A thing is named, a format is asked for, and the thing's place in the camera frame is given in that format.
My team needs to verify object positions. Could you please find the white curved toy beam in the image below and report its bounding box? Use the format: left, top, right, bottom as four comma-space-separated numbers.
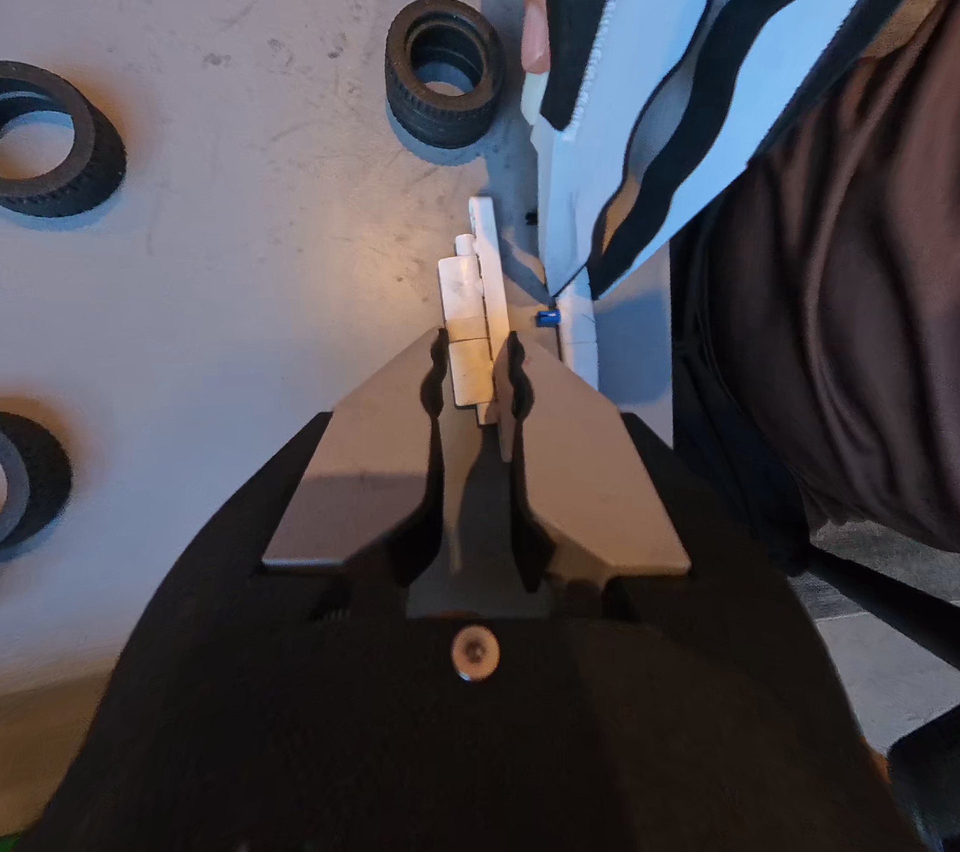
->
551, 282, 601, 393

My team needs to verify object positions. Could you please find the white hinged brick assembly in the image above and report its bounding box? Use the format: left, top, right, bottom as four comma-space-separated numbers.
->
436, 194, 513, 427

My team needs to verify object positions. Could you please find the black toy tyre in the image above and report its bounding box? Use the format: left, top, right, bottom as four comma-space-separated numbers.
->
0, 60, 129, 220
384, 0, 508, 151
0, 411, 75, 554

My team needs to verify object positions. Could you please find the person's right hand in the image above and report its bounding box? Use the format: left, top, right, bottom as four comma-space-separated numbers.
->
519, 0, 555, 76

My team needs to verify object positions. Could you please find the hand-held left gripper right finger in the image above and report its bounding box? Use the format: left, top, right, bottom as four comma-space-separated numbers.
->
504, 330, 693, 595

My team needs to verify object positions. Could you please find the grey desk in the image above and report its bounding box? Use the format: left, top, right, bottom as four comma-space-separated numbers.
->
0, 0, 676, 830

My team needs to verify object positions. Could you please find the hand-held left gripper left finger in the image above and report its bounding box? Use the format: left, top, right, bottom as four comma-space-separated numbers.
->
261, 329, 449, 588

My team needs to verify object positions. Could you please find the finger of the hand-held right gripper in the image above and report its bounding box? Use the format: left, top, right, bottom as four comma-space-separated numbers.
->
531, 0, 715, 301
587, 0, 867, 303

